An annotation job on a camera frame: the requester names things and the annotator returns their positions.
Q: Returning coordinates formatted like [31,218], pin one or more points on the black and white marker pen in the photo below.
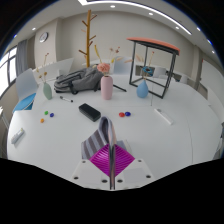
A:
[66,99]

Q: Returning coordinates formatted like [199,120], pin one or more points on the grey backpack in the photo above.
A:
[80,80]

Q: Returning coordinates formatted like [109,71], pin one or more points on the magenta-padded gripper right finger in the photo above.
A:
[122,159]

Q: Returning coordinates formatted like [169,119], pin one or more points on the round wall clock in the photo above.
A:
[43,37]

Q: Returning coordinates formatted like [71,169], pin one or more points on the green vase with dried stems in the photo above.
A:
[47,91]

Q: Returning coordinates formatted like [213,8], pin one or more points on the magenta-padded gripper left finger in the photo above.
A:
[100,159]

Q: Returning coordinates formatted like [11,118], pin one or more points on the wooden coat rack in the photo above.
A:
[88,36]

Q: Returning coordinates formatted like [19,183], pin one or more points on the white plastic bar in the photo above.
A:
[163,116]

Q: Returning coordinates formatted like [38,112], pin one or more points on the pink vase with flowers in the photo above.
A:
[106,88]

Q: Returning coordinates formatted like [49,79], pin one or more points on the black rectangular box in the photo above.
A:
[89,112]

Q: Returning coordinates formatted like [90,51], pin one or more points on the orange-topped black frame table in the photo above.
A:
[155,42]

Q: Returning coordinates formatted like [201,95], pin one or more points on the white side desk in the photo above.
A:
[1,115]

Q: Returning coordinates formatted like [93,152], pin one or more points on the blue vase with dried stems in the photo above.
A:
[142,90]

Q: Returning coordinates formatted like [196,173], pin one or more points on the red round magnet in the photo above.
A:
[121,114]

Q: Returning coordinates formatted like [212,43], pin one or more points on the long ceiling light strip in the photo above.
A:
[140,6]

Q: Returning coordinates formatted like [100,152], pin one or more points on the window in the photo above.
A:
[5,73]

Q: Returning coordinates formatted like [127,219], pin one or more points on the green round magnet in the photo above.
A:
[46,112]

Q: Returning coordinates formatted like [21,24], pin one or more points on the grey curtain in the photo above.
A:
[22,56]

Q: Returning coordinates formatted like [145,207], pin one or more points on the round ceiling spotlights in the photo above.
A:
[112,6]

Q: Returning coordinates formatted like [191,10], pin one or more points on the orange round magnet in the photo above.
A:
[42,120]

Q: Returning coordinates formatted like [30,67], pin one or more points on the blue round magnet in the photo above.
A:
[127,113]
[51,114]

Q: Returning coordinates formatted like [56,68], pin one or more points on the pink and grey striped towel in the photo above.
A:
[100,136]

